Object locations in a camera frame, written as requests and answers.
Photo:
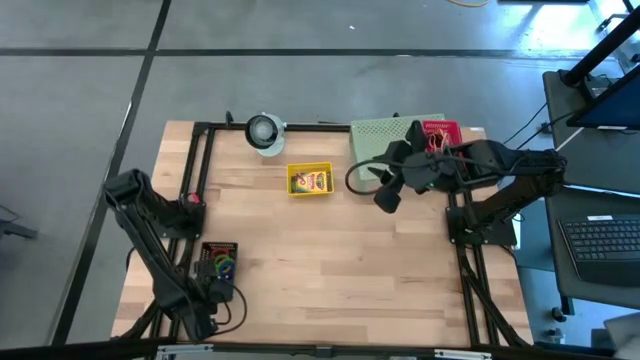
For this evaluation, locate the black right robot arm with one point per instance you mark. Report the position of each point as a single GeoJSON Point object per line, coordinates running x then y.
{"type": "Point", "coordinates": [520, 167]}

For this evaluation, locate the black desk caster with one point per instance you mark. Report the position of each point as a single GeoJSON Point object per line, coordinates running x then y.
{"type": "Point", "coordinates": [558, 314]}

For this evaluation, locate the green spiral coil wristband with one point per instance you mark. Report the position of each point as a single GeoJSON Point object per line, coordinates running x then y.
{"type": "Point", "coordinates": [226, 260]}

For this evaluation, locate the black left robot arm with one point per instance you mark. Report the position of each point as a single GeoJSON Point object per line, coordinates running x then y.
{"type": "Point", "coordinates": [150, 245]}

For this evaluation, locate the red spiral coil wristband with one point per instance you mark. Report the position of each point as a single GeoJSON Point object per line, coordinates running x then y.
{"type": "Point", "coordinates": [220, 248]}

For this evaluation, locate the black monitor pole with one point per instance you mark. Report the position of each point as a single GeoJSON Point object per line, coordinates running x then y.
{"type": "Point", "coordinates": [600, 50]}

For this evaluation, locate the black keyboard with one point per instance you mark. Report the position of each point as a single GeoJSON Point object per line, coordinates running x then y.
{"type": "Point", "coordinates": [605, 250]}

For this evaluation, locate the blue spiral coil wristband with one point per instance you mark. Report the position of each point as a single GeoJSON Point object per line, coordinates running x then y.
{"type": "Point", "coordinates": [229, 272]}

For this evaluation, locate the yellow plastic basket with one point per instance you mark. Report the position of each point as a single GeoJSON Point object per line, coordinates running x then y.
{"type": "Point", "coordinates": [310, 164]}

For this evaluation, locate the yellow Crayola crayon box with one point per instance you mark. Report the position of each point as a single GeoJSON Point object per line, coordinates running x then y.
{"type": "Point", "coordinates": [310, 182]}

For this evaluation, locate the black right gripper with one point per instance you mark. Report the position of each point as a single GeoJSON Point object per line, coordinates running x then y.
{"type": "Point", "coordinates": [425, 170]}

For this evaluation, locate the gray chair leg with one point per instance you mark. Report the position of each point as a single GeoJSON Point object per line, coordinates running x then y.
{"type": "Point", "coordinates": [15, 230]}

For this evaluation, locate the black crossbeam with silver brackets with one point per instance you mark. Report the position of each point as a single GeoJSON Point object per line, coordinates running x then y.
{"type": "Point", "coordinates": [320, 352]}

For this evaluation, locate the black computer screen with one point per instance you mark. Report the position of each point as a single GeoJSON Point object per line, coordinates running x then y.
{"type": "Point", "coordinates": [615, 107]}

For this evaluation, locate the black keyboard desk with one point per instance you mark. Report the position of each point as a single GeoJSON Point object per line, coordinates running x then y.
{"type": "Point", "coordinates": [565, 280]}

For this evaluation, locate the black plastic basket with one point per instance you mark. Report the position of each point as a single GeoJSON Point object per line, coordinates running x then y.
{"type": "Point", "coordinates": [206, 249]}

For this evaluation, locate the red plastic basket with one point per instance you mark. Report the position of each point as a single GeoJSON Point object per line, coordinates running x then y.
{"type": "Point", "coordinates": [450, 129]}

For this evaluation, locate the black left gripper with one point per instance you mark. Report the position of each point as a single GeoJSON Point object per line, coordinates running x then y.
{"type": "Point", "coordinates": [220, 292]}

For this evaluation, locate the green perforated metal shelf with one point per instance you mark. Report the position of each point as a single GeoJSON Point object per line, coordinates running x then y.
{"type": "Point", "coordinates": [370, 135]}

